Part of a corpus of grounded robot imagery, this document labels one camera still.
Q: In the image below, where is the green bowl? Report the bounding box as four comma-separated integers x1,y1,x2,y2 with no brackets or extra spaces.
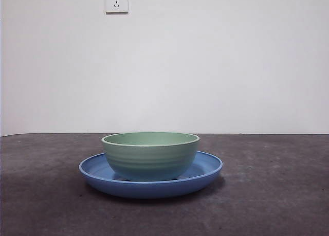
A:
101,132,201,182

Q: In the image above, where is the white wall socket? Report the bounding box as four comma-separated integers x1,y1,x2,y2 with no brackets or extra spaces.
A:
105,0,130,15

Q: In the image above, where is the blue plate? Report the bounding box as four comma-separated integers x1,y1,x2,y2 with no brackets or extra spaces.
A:
78,150,224,199

